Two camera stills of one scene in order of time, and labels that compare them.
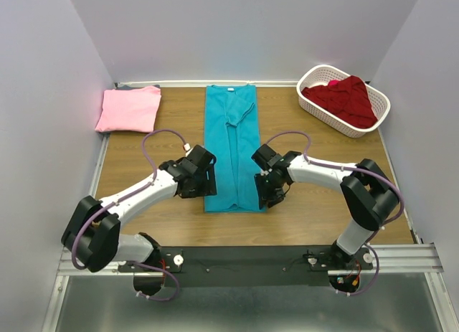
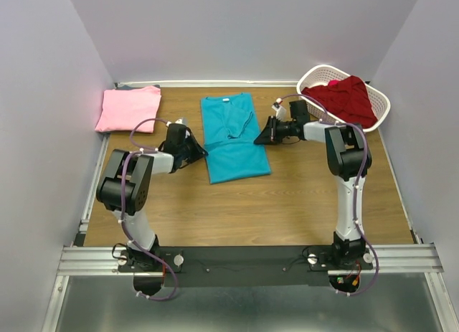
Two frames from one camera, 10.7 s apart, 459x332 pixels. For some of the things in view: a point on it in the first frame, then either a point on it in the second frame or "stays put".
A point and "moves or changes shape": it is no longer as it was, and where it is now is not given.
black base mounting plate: x=248 y=266 stays put
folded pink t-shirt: x=129 y=110 stays put
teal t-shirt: x=232 y=133 moves or changes shape
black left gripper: x=209 y=188 -> x=199 y=152
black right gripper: x=273 y=198 -> x=268 y=136
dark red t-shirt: x=348 y=101 stays put
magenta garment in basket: x=333 y=82 stays put
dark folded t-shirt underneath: x=128 y=87 stays put
